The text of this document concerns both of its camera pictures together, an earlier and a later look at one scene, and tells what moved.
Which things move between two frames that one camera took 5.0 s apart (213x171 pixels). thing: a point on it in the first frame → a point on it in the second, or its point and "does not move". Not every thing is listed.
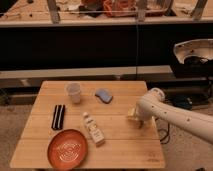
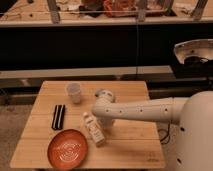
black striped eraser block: (58, 116) does not move
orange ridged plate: (67, 149) does not move
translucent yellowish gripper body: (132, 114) → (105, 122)
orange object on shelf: (120, 8) does not move
